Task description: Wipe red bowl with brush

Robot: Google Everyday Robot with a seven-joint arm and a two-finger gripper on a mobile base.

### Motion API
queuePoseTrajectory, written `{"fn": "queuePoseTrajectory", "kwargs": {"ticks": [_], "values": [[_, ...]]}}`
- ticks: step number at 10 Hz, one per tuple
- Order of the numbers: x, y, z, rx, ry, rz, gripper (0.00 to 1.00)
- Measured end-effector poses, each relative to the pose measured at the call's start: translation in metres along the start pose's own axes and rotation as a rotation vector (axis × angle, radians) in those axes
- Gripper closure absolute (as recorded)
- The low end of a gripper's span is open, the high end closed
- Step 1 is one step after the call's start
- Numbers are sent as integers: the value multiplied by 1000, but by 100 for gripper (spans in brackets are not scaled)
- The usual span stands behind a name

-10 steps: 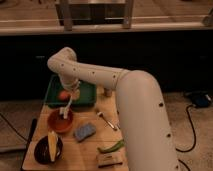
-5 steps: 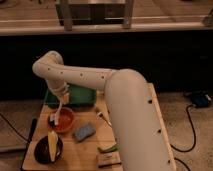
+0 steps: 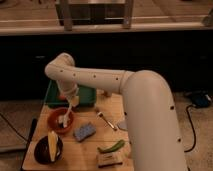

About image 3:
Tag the white black scrub brush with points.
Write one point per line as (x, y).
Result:
(109, 159)

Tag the metal frame stand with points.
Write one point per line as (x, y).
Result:
(94, 12)

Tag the dark woven bowl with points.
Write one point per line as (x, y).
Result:
(41, 151)

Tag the grey flat lid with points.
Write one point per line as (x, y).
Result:
(122, 125)

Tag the blue sponge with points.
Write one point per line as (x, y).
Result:
(84, 131)

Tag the white dish brush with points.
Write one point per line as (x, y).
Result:
(63, 119)

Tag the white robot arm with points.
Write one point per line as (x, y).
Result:
(148, 105)

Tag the red bowl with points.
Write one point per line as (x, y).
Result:
(53, 123)

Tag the green tray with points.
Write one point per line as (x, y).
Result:
(86, 95)

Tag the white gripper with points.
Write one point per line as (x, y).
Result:
(73, 100)

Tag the green pepper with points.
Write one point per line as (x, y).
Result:
(119, 144)

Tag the red tomato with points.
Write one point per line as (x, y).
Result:
(61, 97)

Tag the blue black device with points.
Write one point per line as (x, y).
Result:
(201, 100)

